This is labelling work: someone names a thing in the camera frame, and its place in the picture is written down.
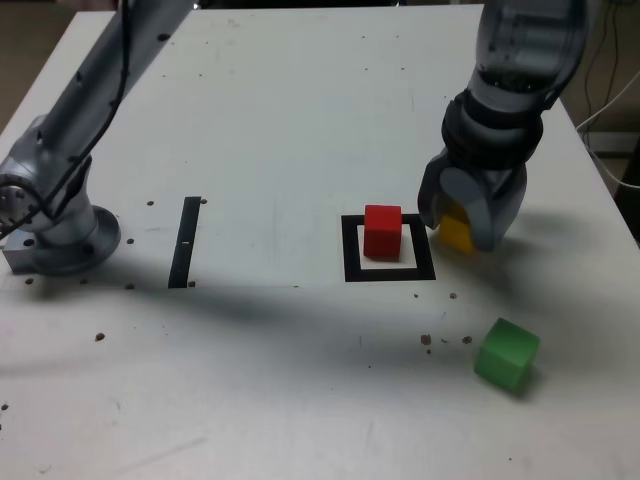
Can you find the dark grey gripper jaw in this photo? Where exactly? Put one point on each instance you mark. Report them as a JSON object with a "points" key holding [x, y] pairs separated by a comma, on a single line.
{"points": [[431, 195]]}

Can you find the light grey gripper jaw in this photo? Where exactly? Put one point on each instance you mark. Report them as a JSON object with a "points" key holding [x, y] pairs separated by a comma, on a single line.
{"points": [[487, 210]]}

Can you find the yellow cube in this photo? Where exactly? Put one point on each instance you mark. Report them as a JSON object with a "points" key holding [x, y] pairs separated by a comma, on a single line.
{"points": [[455, 234]]}

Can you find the red cube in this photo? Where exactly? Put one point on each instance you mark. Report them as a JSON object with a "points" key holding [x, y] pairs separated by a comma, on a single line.
{"points": [[382, 235]]}

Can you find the green cube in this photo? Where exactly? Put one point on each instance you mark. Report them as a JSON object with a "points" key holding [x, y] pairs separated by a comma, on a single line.
{"points": [[502, 357]]}

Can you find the black tape square outline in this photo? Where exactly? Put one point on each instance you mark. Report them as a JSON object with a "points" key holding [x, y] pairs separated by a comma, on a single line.
{"points": [[350, 250]]}

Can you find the black tape strip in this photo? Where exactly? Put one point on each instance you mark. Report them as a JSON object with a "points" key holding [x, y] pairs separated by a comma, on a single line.
{"points": [[184, 240]]}

